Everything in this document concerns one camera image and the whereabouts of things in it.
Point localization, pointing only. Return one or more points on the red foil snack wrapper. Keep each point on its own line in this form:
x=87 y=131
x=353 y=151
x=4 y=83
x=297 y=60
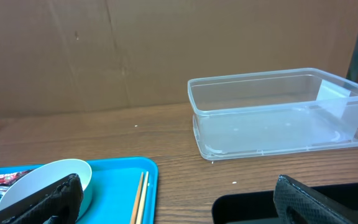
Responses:
x=6 y=180

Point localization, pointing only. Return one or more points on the black plastic tray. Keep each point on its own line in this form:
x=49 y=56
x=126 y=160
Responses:
x=258 y=207

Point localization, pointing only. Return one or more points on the teal plastic tray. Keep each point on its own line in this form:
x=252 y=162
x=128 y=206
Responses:
x=115 y=182

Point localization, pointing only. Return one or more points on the grey bowl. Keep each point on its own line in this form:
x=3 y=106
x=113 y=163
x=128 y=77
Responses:
x=48 y=174

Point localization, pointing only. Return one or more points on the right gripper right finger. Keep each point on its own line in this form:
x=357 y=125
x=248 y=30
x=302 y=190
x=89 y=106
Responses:
x=297 y=203

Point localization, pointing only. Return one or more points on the brown cardboard backdrop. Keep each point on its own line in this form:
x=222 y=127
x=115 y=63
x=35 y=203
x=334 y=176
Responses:
x=77 y=56

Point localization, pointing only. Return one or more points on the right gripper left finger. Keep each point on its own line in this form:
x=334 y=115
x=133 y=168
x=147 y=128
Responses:
x=58 y=202

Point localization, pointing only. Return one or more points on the right wooden chopstick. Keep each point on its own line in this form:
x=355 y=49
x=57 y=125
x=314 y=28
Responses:
x=141 y=206

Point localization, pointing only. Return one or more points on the clear plastic container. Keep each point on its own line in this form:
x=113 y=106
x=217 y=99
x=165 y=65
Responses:
x=273 y=113

